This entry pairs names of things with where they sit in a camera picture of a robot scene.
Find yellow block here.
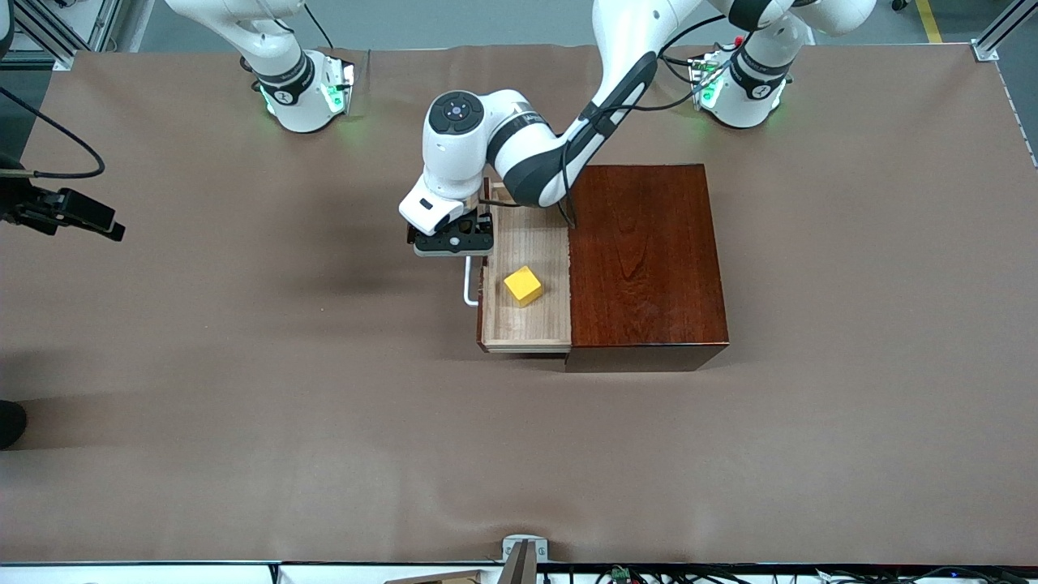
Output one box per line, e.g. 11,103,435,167
503,264,545,308

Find wooden drawer with white handle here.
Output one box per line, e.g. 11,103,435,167
462,178,575,355

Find dark wooden cabinet box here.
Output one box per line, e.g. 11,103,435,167
563,164,730,373

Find black shoe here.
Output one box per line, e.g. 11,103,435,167
0,399,28,450

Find brown table cover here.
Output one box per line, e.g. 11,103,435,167
0,42,1038,566

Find aluminium profile bar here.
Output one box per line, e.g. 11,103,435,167
968,0,1038,63

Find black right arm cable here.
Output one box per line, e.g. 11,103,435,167
0,84,106,181

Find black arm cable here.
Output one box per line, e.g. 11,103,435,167
555,15,735,230
0,84,106,181

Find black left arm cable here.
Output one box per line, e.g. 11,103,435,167
555,15,735,230

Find aluminium frame with diagonal struts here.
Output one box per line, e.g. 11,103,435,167
0,0,124,71

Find thin black right base cable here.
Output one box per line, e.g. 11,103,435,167
303,0,336,51

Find black left base cables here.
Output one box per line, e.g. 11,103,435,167
658,50,708,87

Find grey metal table bracket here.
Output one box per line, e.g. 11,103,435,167
501,534,550,565

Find grey upright post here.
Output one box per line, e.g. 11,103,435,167
496,539,538,584

